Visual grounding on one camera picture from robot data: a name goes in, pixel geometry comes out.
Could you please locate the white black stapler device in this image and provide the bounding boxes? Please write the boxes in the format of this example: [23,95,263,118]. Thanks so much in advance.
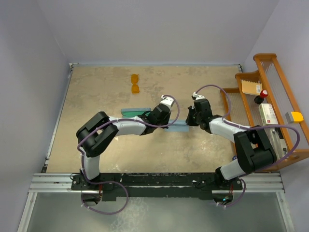
[268,128,288,160]

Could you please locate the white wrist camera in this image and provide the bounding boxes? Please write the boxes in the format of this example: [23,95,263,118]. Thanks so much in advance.
[160,95,175,109]
[191,92,205,100]

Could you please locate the brown cardboard envelope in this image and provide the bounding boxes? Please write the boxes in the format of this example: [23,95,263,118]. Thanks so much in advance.
[241,80,263,96]

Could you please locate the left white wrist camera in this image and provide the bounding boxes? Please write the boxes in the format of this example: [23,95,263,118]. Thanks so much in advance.
[160,95,175,109]

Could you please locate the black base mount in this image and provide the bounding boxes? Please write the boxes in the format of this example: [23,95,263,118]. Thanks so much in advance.
[71,173,243,202]

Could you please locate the aluminium frame rail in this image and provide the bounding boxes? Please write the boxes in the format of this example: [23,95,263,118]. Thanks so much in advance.
[28,173,285,193]

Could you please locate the purple cable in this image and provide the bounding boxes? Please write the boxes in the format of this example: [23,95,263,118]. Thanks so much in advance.
[193,84,301,208]
[76,94,181,215]

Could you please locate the blue-grey glasses case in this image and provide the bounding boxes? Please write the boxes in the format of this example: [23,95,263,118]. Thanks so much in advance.
[120,108,151,118]

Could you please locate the yellow grey sponge block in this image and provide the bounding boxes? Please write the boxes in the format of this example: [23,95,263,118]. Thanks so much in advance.
[285,111,304,123]

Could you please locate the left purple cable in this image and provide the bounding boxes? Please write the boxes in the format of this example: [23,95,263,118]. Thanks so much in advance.
[76,94,181,215]

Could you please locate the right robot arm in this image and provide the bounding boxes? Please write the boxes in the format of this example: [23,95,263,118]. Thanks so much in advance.
[186,97,277,189]

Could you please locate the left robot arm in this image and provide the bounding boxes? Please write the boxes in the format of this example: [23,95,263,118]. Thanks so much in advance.
[76,103,171,189]

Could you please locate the orange sunglasses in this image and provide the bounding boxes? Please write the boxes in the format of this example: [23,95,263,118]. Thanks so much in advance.
[131,74,140,94]

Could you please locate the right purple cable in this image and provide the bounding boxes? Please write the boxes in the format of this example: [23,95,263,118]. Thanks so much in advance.
[193,84,301,208]

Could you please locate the light blue cleaning cloth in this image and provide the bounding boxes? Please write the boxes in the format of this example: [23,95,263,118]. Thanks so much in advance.
[165,119,189,132]

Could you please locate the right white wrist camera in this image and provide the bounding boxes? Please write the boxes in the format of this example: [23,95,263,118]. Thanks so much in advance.
[191,92,205,100]

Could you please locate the white red box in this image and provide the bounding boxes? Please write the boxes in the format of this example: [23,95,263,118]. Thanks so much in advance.
[258,103,278,126]

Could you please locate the red black bottle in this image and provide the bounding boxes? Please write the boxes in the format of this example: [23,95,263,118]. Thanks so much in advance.
[254,89,268,104]

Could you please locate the wooden tiered rack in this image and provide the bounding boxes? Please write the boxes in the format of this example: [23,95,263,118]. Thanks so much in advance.
[221,53,309,171]

